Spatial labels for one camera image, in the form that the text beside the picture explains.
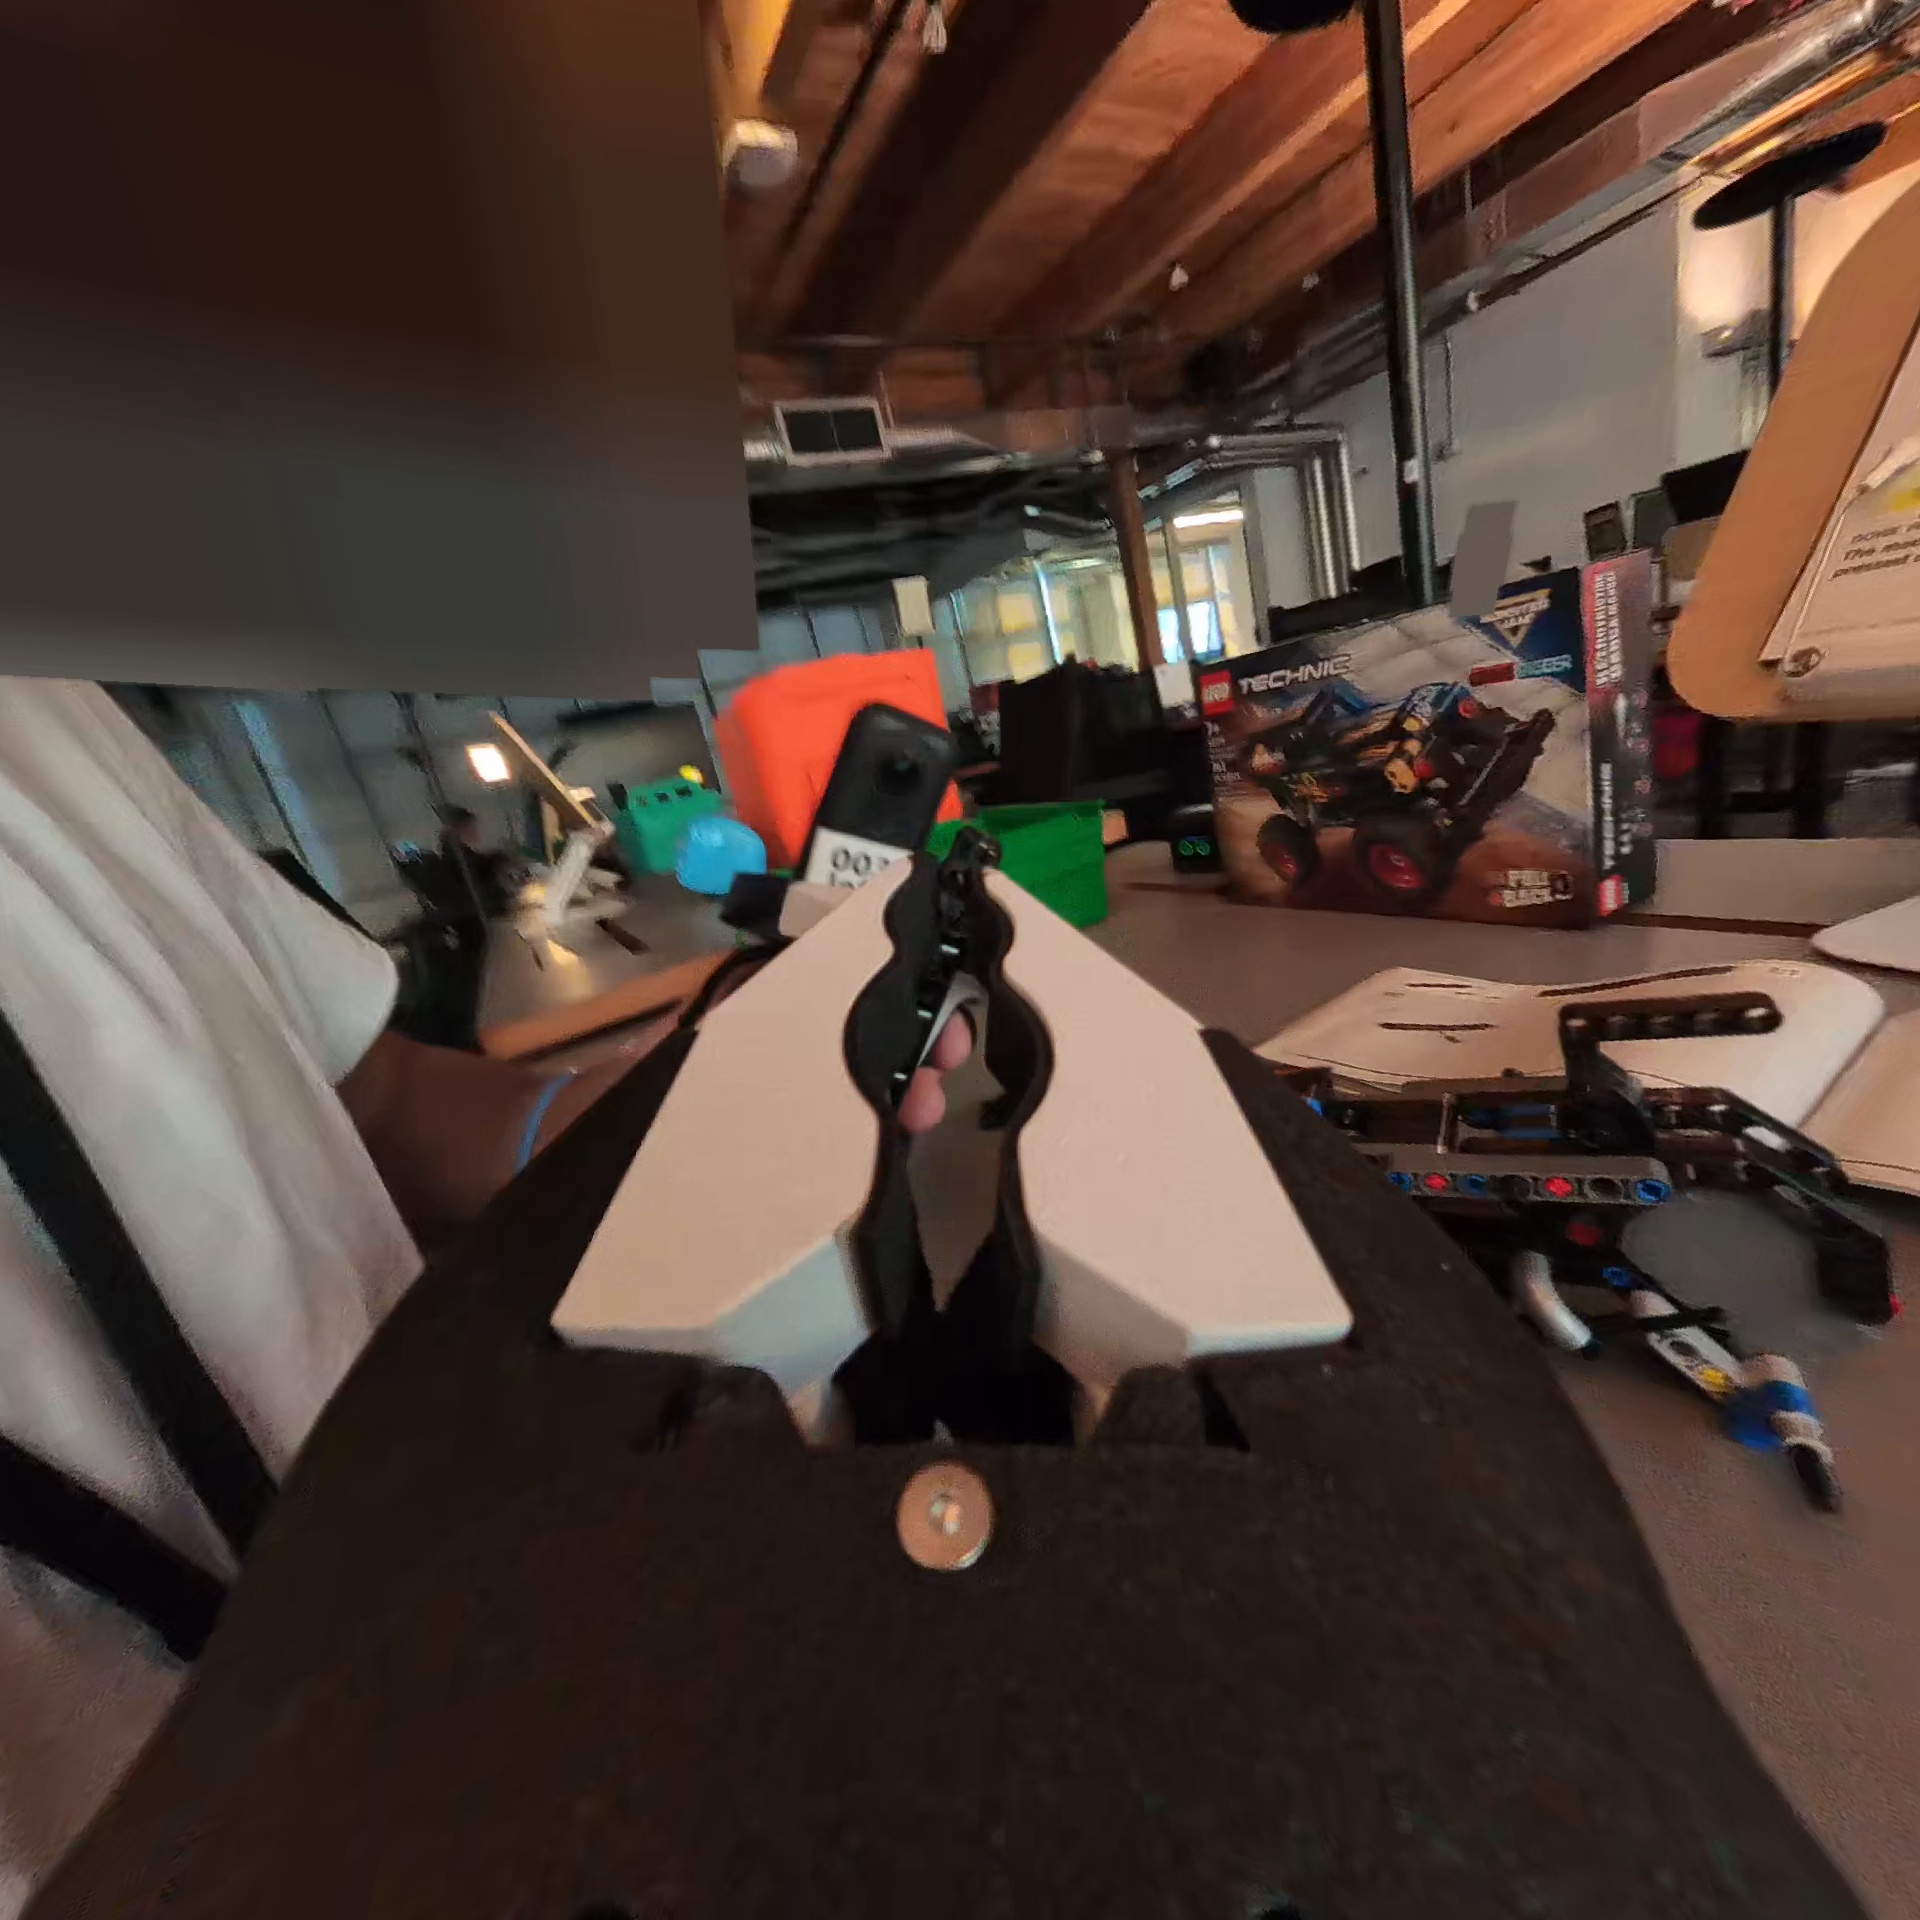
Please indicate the brown cardboard board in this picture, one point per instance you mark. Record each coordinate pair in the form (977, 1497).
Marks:
(1757, 572)

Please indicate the person's left hand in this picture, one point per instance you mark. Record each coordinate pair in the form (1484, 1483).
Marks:
(927, 1093)

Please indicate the white flat object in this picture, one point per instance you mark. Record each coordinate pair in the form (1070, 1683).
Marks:
(1870, 933)

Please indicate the green toy block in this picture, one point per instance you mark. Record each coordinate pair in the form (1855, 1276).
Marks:
(661, 820)

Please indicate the partly built lego truck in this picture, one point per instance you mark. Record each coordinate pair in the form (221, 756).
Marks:
(1588, 1184)

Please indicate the blue round object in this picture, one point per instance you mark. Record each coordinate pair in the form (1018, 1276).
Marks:
(715, 857)

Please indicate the black ceiling pole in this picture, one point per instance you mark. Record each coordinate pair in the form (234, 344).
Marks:
(1398, 305)

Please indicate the lego set box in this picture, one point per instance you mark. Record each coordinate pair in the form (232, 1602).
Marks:
(1425, 749)

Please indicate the lego instruction booklet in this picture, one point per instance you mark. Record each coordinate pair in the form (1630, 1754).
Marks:
(1685, 1033)

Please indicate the green plastic bin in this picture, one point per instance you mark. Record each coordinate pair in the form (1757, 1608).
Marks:
(1044, 865)

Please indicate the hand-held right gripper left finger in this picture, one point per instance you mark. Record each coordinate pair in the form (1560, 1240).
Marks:
(715, 1168)

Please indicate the black round stand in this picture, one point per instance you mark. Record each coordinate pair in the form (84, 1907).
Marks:
(1786, 169)

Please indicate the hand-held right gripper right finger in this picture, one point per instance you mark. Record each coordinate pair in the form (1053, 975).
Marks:
(1174, 1184)

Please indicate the orange box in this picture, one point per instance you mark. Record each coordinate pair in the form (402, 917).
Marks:
(776, 734)

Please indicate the small black device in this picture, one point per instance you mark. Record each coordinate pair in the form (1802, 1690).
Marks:
(1194, 847)

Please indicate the white paper sheet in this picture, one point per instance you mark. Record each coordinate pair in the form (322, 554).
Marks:
(1855, 588)

